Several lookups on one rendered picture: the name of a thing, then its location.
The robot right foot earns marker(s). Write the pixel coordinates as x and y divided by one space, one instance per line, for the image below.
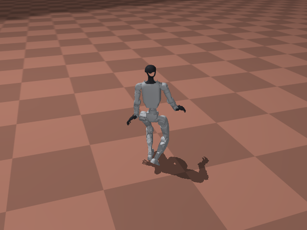
154 161

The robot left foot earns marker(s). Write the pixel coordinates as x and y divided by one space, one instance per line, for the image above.
150 156

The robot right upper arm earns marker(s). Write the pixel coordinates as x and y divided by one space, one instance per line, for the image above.
164 87

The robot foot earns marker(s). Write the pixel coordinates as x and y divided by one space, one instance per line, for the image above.
154 161
150 156

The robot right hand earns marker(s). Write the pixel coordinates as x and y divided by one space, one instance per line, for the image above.
180 108

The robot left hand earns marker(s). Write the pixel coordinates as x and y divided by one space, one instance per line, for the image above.
133 117

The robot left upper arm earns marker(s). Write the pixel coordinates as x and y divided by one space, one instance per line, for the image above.
137 94

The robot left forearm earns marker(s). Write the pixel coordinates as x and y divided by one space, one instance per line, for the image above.
136 110

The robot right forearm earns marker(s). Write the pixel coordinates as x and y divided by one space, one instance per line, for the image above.
174 105

